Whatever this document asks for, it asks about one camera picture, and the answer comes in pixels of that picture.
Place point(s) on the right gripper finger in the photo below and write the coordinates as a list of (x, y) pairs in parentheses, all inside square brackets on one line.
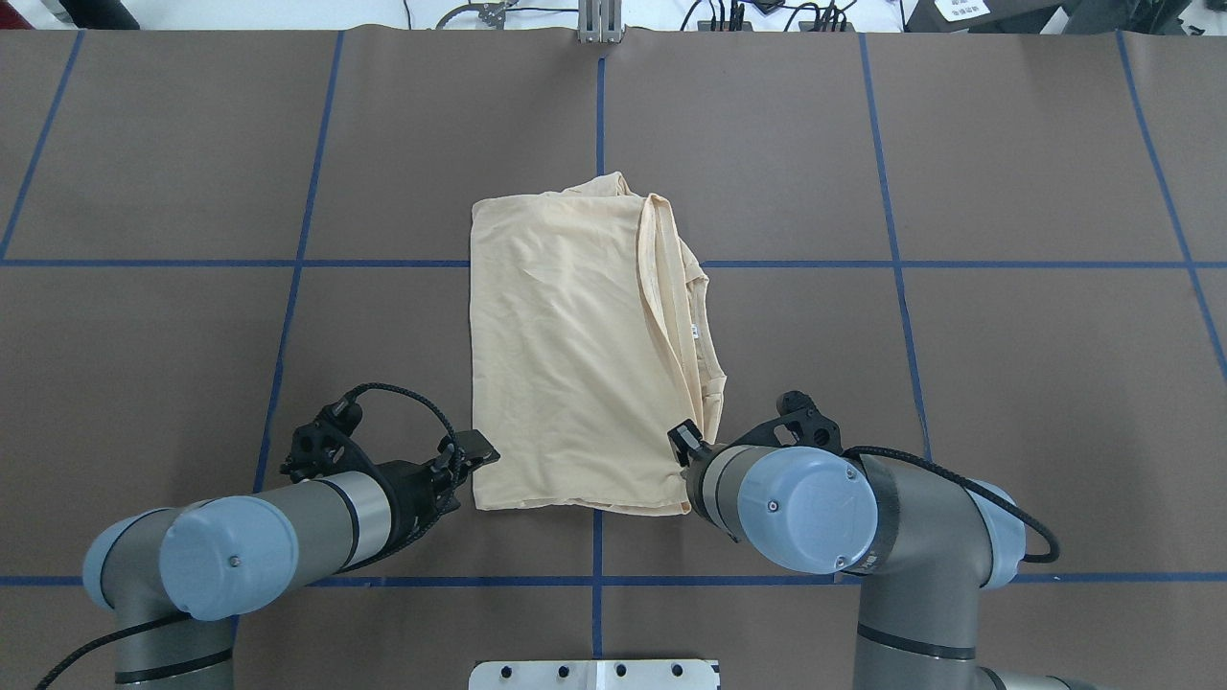
[(688, 443)]

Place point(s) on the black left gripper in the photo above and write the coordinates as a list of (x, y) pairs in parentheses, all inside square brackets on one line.
[(410, 489)]

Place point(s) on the cream long-sleeve printed shirt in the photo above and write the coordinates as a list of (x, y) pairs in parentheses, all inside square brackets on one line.
[(590, 341)]

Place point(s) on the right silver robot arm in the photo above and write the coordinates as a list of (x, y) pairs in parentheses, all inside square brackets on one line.
[(924, 542)]

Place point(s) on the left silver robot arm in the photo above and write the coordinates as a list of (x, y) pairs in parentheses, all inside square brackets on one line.
[(175, 578)]

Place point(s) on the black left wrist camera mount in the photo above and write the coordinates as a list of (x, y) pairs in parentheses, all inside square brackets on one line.
[(326, 445)]

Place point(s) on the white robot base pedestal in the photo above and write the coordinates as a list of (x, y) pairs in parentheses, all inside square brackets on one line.
[(664, 673)]

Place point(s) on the aluminium frame post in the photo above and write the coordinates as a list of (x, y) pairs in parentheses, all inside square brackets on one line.
[(600, 21)]

